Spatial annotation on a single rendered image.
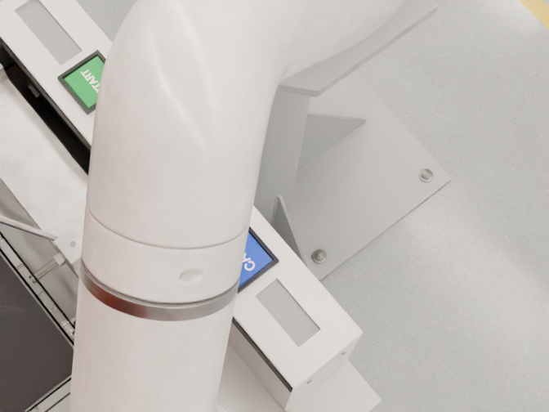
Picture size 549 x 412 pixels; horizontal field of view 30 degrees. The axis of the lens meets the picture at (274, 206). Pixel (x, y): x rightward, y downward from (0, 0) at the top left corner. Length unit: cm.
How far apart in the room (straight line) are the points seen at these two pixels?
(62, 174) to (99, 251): 66
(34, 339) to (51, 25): 35
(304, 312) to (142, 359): 52
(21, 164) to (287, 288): 35
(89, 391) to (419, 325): 152
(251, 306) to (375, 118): 119
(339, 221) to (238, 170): 159
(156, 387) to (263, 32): 20
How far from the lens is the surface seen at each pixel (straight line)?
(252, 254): 107
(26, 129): 123
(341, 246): 209
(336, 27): 59
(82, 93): 115
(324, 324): 106
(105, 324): 56
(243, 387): 118
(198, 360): 58
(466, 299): 211
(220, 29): 51
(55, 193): 120
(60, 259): 115
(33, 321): 114
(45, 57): 118
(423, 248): 213
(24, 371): 113
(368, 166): 215
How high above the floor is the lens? 199
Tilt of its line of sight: 70 degrees down
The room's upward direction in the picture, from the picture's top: 8 degrees clockwise
